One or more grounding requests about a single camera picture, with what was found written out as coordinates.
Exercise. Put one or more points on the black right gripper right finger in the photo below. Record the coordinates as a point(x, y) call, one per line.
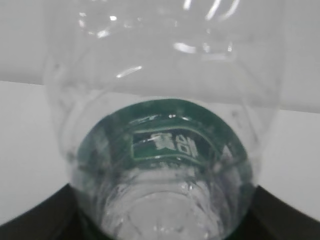
point(270, 218)

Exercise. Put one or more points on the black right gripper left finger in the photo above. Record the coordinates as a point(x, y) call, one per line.
point(56, 218)

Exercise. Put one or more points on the clear green-label water bottle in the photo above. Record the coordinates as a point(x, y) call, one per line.
point(162, 109)

